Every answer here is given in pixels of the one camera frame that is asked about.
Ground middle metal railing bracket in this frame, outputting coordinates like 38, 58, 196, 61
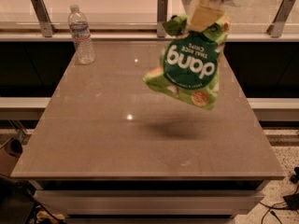
157, 0, 168, 37

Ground clear plastic water bottle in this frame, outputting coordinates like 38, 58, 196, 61
68, 5, 95, 64

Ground left metal railing bracket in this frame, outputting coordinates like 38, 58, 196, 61
30, 0, 55, 37

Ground metal railing bracket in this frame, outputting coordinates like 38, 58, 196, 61
266, 0, 296, 38
157, 0, 168, 37
30, 0, 55, 37

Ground right metal railing bracket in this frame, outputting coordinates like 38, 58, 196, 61
266, 0, 296, 38

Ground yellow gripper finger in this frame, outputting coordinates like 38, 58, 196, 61
187, 0, 224, 32

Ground green rice chip bag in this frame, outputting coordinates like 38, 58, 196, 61
143, 15, 230, 110

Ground black cables on floor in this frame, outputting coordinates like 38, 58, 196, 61
257, 166, 299, 224

